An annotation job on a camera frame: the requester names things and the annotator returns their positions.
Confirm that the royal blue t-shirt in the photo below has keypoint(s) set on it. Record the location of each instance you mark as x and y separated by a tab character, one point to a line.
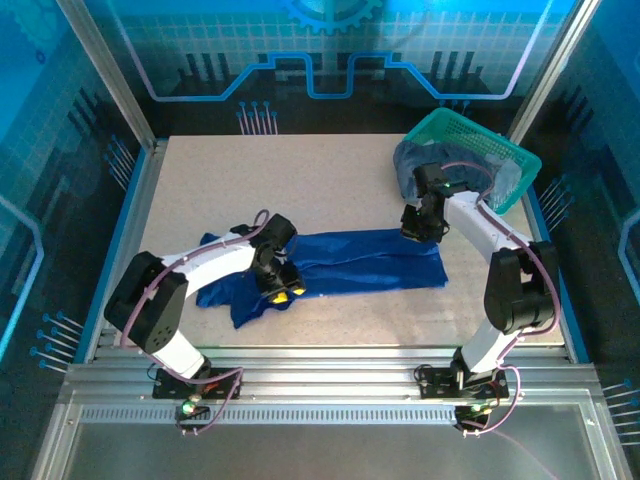
360	260

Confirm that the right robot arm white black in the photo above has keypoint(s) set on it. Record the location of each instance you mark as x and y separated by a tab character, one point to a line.
520	290

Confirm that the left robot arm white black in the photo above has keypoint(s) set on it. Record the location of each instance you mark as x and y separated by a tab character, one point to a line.
150	320

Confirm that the slate grey t-shirt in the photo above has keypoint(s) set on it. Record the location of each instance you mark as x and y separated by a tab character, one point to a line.
405	165

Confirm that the light grey t-shirt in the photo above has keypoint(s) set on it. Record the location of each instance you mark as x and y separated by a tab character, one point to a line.
507	177

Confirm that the teal plastic basket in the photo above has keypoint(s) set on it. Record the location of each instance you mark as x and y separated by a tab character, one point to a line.
480	137

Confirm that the blue table side edge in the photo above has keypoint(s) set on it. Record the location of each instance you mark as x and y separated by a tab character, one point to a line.
540	225

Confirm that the small black controller board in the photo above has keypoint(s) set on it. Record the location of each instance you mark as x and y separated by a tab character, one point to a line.
192	412
472	415

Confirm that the grey metal lower platform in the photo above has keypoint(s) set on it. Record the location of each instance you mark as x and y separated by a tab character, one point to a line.
325	455

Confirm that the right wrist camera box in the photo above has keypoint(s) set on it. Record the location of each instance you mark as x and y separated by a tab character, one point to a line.
429	179

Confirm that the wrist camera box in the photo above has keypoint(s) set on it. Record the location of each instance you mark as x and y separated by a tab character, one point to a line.
429	179
279	231

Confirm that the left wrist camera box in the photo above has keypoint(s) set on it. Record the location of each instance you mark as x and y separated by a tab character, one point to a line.
279	231

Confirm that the aluminium mounting rail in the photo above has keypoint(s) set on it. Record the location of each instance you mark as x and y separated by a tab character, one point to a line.
325	372

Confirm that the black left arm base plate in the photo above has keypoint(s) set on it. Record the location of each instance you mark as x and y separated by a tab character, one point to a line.
170	387

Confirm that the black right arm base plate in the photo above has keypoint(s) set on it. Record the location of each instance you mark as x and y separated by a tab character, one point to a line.
440	385

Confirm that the aluminium table side rail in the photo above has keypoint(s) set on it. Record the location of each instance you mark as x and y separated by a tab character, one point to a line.
130	220

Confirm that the aluminium frame post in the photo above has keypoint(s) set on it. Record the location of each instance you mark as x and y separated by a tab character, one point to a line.
107	70
552	70

